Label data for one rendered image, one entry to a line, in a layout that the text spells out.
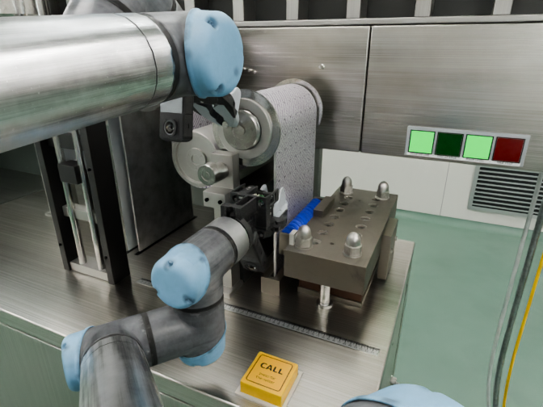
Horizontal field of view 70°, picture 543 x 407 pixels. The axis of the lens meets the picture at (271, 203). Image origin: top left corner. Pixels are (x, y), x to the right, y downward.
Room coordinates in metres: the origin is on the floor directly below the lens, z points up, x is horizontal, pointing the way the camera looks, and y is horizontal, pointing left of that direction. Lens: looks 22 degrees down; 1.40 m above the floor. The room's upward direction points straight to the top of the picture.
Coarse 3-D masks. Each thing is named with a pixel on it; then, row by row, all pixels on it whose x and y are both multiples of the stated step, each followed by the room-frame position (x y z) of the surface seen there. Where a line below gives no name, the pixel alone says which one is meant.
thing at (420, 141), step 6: (414, 132) 0.91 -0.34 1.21; (420, 132) 0.91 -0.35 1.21; (426, 132) 0.90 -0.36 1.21; (432, 132) 0.90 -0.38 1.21; (414, 138) 0.91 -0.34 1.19; (420, 138) 0.91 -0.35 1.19; (426, 138) 0.90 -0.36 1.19; (432, 138) 0.90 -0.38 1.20; (414, 144) 0.91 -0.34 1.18; (420, 144) 0.91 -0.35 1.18; (426, 144) 0.90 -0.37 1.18; (414, 150) 0.91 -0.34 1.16; (420, 150) 0.91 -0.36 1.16; (426, 150) 0.90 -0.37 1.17
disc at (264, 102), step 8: (248, 96) 0.73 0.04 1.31; (256, 96) 0.73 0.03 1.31; (264, 104) 0.72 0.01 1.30; (272, 112) 0.71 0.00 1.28; (272, 120) 0.71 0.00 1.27; (216, 128) 0.77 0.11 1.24; (272, 128) 0.71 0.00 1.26; (280, 128) 0.71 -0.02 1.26; (216, 136) 0.77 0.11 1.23; (272, 136) 0.71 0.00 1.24; (272, 144) 0.71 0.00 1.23; (264, 152) 0.72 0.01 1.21; (272, 152) 0.71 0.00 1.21; (240, 160) 0.74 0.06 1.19; (248, 160) 0.74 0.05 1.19; (256, 160) 0.73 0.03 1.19; (264, 160) 0.72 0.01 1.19
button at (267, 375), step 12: (264, 360) 0.49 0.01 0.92; (276, 360) 0.49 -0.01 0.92; (252, 372) 0.46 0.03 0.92; (264, 372) 0.46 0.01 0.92; (276, 372) 0.46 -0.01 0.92; (288, 372) 0.46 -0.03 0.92; (240, 384) 0.44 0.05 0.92; (252, 384) 0.44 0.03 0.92; (264, 384) 0.44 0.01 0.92; (276, 384) 0.44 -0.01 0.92; (288, 384) 0.44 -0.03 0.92; (252, 396) 0.43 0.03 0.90; (264, 396) 0.43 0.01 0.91; (276, 396) 0.42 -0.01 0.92
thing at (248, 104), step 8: (240, 104) 0.73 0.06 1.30; (248, 104) 0.73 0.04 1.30; (256, 104) 0.72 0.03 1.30; (256, 112) 0.72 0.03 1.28; (264, 112) 0.71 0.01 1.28; (264, 120) 0.71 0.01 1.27; (264, 128) 0.71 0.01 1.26; (224, 136) 0.75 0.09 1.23; (264, 136) 0.71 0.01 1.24; (224, 144) 0.75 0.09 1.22; (264, 144) 0.71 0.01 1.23; (240, 152) 0.74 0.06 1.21; (248, 152) 0.73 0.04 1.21; (256, 152) 0.72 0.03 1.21
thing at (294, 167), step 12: (300, 144) 0.84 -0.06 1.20; (312, 144) 0.91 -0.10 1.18; (276, 156) 0.72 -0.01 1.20; (288, 156) 0.78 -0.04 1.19; (300, 156) 0.84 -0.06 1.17; (312, 156) 0.92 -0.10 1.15; (276, 168) 0.72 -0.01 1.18; (288, 168) 0.78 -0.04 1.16; (300, 168) 0.84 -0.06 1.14; (312, 168) 0.92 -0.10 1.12; (276, 180) 0.72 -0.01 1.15; (288, 180) 0.78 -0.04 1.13; (300, 180) 0.84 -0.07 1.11; (312, 180) 0.92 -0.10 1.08; (288, 192) 0.78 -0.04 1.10; (300, 192) 0.84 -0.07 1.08; (312, 192) 0.93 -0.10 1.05; (288, 204) 0.78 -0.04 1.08; (300, 204) 0.85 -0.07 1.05; (288, 216) 0.78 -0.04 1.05
